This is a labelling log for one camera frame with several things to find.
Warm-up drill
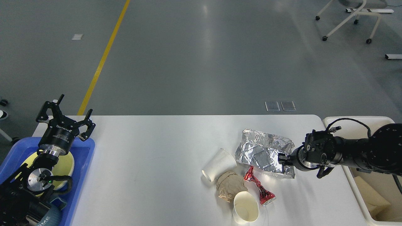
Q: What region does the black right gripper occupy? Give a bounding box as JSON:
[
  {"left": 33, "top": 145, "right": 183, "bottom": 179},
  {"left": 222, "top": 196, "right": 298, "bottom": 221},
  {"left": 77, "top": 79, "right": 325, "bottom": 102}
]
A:
[{"left": 278, "top": 145, "right": 314, "bottom": 172}]

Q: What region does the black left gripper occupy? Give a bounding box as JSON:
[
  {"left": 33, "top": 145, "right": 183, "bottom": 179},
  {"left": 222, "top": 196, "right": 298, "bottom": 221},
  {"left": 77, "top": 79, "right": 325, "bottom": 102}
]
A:
[{"left": 35, "top": 94, "right": 96, "bottom": 156}]

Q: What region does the aluminium foil tray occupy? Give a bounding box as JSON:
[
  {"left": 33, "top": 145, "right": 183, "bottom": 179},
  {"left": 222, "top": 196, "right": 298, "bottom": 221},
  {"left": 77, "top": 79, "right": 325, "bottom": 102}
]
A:
[{"left": 235, "top": 129, "right": 296, "bottom": 179}]

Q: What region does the yellow plastic plate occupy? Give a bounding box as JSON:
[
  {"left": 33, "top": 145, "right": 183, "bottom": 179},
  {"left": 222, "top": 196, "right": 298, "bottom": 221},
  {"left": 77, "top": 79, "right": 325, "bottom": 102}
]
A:
[{"left": 22, "top": 153, "right": 75, "bottom": 196}]

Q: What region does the blue-grey HOME mug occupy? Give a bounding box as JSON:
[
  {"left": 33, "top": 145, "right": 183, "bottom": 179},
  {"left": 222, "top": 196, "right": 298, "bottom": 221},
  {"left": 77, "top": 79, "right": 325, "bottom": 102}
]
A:
[{"left": 34, "top": 195, "right": 67, "bottom": 226}]

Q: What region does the brown paper bag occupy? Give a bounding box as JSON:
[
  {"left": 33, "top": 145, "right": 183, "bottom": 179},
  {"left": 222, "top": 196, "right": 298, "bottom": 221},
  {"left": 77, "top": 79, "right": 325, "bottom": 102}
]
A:
[{"left": 354, "top": 176, "right": 391, "bottom": 219}]

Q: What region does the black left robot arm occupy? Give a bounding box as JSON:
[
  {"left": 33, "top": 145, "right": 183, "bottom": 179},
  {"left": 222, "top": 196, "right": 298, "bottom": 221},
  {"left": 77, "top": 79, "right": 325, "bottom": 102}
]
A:
[{"left": 1, "top": 94, "right": 96, "bottom": 226}]

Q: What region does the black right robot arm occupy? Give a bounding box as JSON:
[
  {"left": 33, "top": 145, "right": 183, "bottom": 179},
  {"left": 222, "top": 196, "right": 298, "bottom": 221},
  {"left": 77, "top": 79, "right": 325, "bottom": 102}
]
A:
[{"left": 278, "top": 121, "right": 402, "bottom": 190}]

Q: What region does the red snack wrapper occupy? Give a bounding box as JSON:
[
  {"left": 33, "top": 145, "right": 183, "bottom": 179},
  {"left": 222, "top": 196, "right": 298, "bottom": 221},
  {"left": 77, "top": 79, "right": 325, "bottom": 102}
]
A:
[{"left": 243, "top": 166, "right": 276, "bottom": 206}]

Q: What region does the floor outlet cover right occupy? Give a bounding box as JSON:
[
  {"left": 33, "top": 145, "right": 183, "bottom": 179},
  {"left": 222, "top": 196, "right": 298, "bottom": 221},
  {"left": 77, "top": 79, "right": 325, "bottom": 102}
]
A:
[{"left": 280, "top": 101, "right": 297, "bottom": 111}]

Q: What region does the floor outlet cover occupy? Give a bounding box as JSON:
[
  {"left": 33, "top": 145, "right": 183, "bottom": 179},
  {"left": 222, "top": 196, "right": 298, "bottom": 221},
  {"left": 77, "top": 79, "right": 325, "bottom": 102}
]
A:
[
  {"left": 265, "top": 101, "right": 280, "bottom": 112},
  {"left": 280, "top": 101, "right": 297, "bottom": 111}
]

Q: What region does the floor outlet cover left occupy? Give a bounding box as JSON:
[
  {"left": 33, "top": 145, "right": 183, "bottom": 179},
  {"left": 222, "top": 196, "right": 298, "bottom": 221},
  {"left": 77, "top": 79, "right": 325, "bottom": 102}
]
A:
[{"left": 265, "top": 101, "right": 280, "bottom": 112}]

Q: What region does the crumpled brown paper wrapper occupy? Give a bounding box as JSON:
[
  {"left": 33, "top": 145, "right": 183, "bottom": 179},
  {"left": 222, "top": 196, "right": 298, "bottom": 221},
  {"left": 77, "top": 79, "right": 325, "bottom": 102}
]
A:
[{"left": 216, "top": 171, "right": 248, "bottom": 202}]

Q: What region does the white paper cup lying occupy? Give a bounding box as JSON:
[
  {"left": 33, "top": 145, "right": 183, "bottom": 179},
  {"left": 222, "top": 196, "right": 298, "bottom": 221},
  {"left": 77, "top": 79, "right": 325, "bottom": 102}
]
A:
[{"left": 201, "top": 148, "right": 237, "bottom": 182}]

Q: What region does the white paper cup upright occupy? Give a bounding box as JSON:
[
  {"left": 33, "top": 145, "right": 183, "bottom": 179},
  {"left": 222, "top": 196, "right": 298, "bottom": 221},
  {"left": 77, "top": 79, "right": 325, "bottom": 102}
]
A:
[{"left": 232, "top": 191, "right": 259, "bottom": 224}]

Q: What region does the blue plastic tray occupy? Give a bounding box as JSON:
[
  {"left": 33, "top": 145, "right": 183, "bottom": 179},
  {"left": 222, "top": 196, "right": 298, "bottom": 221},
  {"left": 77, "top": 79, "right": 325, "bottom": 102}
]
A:
[{"left": 0, "top": 137, "right": 95, "bottom": 226}]

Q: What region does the white floor marker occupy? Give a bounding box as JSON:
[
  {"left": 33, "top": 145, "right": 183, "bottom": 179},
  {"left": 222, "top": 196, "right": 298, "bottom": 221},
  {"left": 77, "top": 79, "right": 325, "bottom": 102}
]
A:
[{"left": 71, "top": 34, "right": 83, "bottom": 40}]

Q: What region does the beige plastic bin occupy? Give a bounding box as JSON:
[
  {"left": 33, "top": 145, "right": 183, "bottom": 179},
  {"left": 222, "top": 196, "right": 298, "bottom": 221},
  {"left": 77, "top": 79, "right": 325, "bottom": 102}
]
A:
[{"left": 333, "top": 120, "right": 401, "bottom": 226}]

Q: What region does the white table leg bar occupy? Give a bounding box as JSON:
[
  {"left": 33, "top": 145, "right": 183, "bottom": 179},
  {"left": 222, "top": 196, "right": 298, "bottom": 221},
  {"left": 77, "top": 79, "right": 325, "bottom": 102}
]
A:
[{"left": 385, "top": 53, "right": 402, "bottom": 60}]

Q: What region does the white far base bar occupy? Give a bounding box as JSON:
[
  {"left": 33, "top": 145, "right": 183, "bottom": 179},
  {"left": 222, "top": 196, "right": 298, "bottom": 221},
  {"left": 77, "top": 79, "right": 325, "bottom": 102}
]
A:
[{"left": 345, "top": 8, "right": 394, "bottom": 14}]

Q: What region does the white rolling chair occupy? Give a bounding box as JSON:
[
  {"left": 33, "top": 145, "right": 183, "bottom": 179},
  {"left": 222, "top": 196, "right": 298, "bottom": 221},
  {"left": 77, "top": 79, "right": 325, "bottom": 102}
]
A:
[{"left": 322, "top": 0, "right": 388, "bottom": 44}]

